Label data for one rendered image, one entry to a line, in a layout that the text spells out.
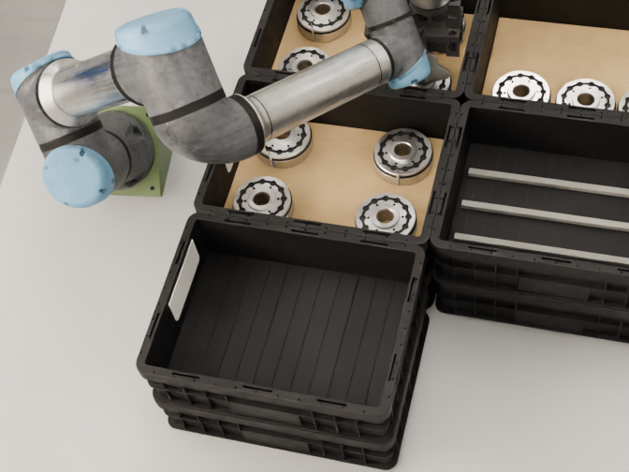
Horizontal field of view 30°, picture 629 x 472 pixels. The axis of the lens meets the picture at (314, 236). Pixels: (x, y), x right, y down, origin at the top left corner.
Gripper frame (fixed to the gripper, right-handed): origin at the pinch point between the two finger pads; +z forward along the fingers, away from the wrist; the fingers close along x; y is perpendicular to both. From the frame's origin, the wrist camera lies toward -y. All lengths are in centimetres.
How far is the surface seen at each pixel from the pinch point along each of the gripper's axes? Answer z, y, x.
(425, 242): -8.0, 5.6, -41.3
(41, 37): 85, -126, 77
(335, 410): -8, -4, -71
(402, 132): -1.0, -1.7, -14.8
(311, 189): 2.0, -16.7, -26.3
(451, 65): 2.0, 4.9, 3.6
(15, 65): 85, -131, 66
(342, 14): -1.0, -16.8, 12.2
